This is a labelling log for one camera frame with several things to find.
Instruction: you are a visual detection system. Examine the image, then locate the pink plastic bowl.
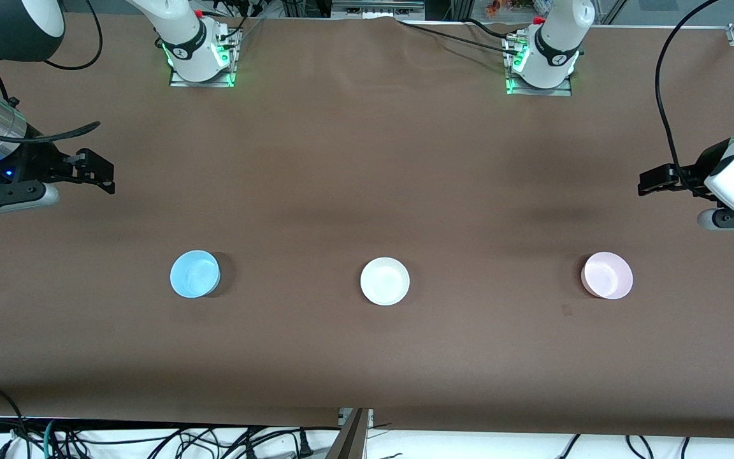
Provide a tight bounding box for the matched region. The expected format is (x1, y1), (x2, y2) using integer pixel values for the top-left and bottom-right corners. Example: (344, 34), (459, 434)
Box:
(580, 251), (634, 300)

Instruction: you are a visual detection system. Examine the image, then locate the light blue plastic bowl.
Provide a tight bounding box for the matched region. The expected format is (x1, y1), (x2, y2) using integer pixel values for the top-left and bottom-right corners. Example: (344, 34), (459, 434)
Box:
(169, 250), (221, 299)

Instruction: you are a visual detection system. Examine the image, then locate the brown table cover sheet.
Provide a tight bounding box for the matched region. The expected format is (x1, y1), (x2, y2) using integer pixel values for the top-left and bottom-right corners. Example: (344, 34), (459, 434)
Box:
(0, 11), (734, 439)

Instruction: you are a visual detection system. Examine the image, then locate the pale green plate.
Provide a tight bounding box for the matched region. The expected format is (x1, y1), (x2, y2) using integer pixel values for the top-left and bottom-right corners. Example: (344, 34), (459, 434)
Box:
(360, 257), (411, 307)

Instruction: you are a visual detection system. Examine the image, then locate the grey power strip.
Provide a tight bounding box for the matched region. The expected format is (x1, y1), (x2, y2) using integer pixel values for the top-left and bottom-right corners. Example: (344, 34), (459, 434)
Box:
(331, 0), (426, 18)

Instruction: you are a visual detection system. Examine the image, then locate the aluminium profile beam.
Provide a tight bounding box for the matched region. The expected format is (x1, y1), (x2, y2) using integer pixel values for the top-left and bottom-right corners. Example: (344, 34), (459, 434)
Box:
(325, 408), (373, 459)

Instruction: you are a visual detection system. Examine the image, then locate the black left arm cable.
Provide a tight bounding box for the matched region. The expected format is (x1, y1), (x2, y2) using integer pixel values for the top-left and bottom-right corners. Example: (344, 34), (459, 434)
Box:
(655, 0), (734, 195)

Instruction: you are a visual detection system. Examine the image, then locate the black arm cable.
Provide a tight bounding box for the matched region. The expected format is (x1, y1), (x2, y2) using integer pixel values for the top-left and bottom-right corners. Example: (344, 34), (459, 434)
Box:
(0, 0), (104, 146)
(655, 0), (734, 195)

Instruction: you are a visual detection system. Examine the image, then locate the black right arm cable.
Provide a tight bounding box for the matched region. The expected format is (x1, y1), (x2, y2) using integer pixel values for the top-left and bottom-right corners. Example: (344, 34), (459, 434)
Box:
(0, 0), (104, 146)

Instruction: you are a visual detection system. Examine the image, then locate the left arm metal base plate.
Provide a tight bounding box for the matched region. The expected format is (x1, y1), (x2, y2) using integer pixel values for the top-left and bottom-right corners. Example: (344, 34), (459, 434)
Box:
(505, 33), (574, 98)

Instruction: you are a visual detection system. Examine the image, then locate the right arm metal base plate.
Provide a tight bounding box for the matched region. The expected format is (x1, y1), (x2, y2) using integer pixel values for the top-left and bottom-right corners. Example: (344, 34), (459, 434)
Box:
(168, 24), (241, 89)

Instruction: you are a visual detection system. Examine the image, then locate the short black table cable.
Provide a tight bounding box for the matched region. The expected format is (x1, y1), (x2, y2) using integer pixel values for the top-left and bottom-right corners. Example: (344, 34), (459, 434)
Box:
(466, 17), (519, 39)

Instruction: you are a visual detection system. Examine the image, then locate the long black table cable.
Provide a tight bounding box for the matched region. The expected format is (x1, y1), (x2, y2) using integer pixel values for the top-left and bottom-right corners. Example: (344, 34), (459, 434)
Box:
(396, 20), (521, 57)

